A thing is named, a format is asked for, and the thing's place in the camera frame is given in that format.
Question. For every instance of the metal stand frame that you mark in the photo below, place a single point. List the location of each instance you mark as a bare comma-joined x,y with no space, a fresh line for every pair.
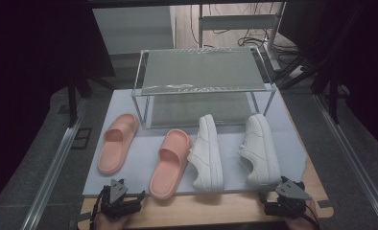
238,21

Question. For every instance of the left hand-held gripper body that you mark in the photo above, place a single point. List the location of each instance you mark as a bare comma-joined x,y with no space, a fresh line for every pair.
117,191

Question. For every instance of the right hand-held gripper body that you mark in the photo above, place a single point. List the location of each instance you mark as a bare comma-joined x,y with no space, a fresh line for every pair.
289,196

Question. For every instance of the dark curtain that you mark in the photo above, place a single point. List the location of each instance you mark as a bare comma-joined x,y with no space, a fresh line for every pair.
27,80
369,64

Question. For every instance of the black tape strip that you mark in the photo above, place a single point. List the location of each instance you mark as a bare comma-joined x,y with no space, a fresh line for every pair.
325,203
84,218

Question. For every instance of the black stand legs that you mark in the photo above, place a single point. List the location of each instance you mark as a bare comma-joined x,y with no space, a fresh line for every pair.
72,105
332,96

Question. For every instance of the person's right hand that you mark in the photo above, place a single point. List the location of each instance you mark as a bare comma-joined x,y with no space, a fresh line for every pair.
302,224

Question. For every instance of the aluminium rail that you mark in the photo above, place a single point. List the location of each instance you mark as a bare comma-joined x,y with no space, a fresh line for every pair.
353,159
54,169

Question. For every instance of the pink slipper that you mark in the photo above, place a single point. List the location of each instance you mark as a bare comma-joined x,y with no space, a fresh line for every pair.
113,150
169,166

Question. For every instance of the white cabinet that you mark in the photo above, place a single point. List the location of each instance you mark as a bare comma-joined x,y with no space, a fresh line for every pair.
132,28

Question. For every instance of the light grey mat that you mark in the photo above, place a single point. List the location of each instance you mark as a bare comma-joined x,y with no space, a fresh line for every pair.
140,169

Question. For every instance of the white sneaker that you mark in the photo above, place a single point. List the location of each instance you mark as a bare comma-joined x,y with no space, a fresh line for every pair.
262,150
207,153

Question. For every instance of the metal mesh shoe rack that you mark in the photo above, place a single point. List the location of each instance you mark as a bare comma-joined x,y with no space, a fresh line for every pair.
203,70

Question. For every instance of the person's left hand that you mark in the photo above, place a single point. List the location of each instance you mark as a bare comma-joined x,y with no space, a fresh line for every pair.
111,225

